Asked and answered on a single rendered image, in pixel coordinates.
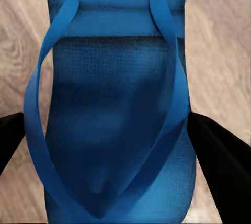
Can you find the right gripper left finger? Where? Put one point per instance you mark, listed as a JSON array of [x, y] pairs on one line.
[[12, 131]]

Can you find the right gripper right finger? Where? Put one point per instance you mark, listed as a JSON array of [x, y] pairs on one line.
[[226, 163]]

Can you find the sandal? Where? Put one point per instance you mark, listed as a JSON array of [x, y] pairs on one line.
[[116, 149]]

